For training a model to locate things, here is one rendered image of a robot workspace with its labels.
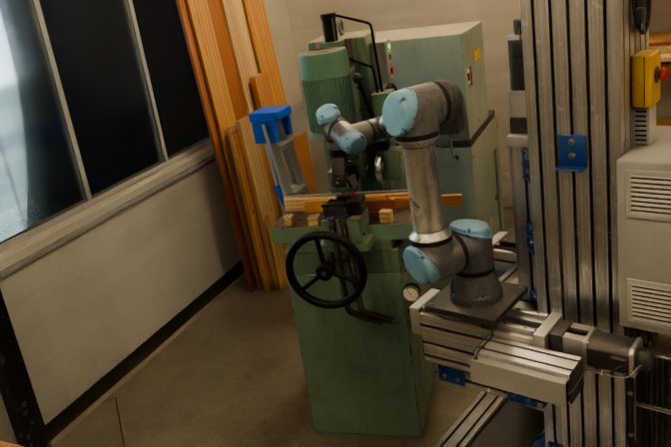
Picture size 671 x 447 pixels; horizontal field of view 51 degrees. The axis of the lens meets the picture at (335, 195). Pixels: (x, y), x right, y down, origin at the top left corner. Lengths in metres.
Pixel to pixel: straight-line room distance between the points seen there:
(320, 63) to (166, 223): 1.71
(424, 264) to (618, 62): 0.70
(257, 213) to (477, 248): 2.30
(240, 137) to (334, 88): 1.57
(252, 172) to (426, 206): 2.25
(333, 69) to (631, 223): 1.11
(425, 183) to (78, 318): 2.04
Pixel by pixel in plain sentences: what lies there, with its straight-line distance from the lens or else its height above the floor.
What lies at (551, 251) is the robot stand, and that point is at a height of 0.93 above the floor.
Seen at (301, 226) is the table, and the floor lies 0.90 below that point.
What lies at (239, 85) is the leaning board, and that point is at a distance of 4.27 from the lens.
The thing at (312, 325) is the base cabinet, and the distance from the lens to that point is 2.72.
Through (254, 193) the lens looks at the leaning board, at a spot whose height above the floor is 0.62.
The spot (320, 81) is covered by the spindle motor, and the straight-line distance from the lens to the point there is 2.45.
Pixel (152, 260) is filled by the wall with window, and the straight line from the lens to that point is 3.78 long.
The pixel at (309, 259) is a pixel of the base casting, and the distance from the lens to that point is 2.59.
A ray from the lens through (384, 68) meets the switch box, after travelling 2.75.
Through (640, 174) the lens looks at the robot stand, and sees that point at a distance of 1.85.
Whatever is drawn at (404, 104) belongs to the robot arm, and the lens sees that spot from 1.75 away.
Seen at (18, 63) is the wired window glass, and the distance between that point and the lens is 3.30.
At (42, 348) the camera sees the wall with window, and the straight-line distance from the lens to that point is 3.30.
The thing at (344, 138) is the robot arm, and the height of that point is 1.29.
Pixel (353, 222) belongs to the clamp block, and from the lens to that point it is 2.37.
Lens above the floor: 1.79
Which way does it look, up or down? 18 degrees down
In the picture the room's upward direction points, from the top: 9 degrees counter-clockwise
